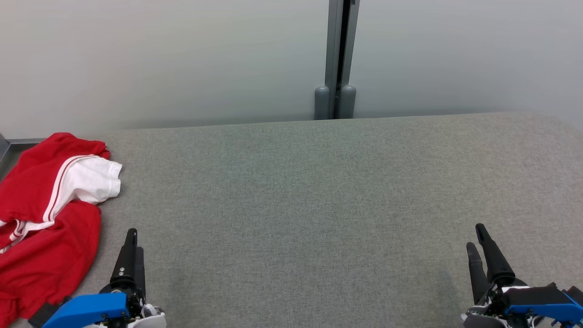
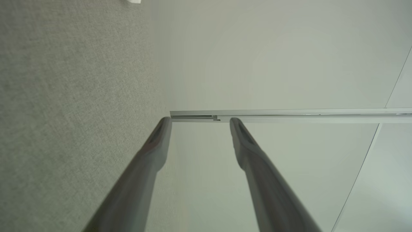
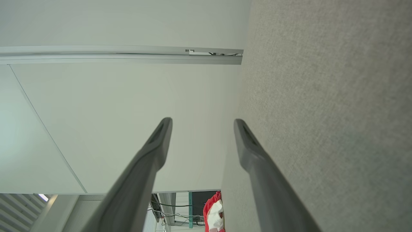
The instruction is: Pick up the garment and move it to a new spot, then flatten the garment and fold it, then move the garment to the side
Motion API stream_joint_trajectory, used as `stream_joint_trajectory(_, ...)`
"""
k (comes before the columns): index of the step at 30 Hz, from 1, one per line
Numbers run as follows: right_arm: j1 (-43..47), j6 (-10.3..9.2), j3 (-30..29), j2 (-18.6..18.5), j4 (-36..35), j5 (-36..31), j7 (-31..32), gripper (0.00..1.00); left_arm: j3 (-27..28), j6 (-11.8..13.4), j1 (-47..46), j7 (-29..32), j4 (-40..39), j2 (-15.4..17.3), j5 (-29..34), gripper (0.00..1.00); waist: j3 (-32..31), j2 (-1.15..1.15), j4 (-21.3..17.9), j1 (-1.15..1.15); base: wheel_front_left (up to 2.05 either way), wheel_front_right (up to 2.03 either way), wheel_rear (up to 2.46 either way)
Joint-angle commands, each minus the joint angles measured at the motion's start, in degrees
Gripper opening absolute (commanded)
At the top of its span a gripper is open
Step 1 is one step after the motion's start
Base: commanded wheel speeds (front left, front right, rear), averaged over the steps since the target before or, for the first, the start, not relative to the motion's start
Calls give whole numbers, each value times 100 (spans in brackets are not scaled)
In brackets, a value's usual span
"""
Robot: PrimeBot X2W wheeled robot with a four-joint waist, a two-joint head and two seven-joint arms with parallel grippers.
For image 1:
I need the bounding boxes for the red white jersey number 23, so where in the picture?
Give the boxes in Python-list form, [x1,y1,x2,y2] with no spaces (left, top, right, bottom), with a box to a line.
[0,132,123,254]

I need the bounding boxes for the grey metal partition post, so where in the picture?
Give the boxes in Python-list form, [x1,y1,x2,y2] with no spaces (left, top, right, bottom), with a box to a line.
[313,0,361,121]

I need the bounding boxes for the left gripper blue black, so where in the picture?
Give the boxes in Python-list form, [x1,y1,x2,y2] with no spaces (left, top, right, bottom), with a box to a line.
[28,228,147,328]

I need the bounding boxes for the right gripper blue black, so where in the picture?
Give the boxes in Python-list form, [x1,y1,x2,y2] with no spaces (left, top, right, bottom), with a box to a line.
[466,223,583,328]

